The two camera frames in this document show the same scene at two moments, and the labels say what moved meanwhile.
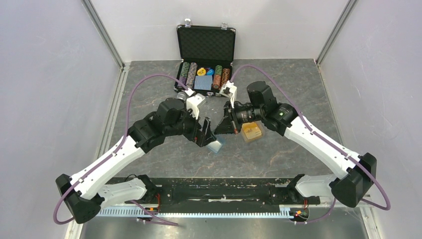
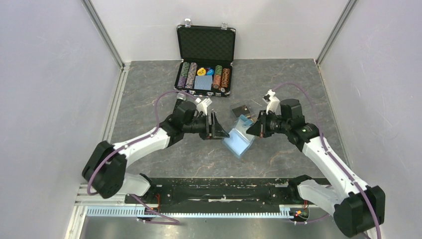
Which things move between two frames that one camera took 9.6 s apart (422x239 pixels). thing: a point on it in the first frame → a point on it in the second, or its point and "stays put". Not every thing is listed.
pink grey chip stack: x=192 y=74 stays put
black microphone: x=181 y=95 stays put
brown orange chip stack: x=225 y=76 stays put
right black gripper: x=229 y=125 → x=257 y=128
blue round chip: x=210 y=71 stays put
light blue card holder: x=216 y=145 → x=239 y=141
